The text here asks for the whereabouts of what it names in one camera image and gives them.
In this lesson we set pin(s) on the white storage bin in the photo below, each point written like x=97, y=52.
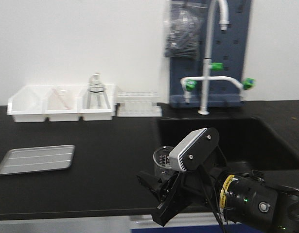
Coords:
x=96, y=114
x=61, y=103
x=28, y=104

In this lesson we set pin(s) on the plastic bag of pegs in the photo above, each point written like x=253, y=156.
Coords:
x=183, y=24

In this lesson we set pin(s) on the white test tube rack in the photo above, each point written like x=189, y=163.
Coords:
x=138, y=104

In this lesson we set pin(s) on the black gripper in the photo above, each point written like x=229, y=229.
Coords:
x=177, y=192

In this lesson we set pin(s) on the white storage bin middle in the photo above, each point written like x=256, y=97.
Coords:
x=61, y=103

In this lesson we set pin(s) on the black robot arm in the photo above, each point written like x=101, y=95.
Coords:
x=248, y=199

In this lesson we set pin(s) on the white storage bin left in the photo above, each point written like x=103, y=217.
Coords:
x=28, y=104

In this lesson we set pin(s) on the black sink basin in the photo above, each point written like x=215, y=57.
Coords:
x=247, y=143

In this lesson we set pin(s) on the clear glass beaker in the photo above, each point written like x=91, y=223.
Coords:
x=163, y=168

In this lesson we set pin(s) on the white storage bin right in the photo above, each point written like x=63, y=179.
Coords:
x=96, y=114

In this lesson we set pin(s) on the blue pegboard drying rack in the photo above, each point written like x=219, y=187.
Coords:
x=228, y=48

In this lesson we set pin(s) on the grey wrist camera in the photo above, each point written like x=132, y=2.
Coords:
x=194, y=149

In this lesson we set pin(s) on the silver metal tray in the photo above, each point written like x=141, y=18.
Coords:
x=37, y=159

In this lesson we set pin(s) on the glass alcohol lamp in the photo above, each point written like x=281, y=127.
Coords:
x=95, y=85

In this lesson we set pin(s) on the black wire tripod stand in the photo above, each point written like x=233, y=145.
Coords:
x=97, y=98

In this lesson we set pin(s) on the white lab faucet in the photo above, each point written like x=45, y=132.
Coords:
x=188, y=83

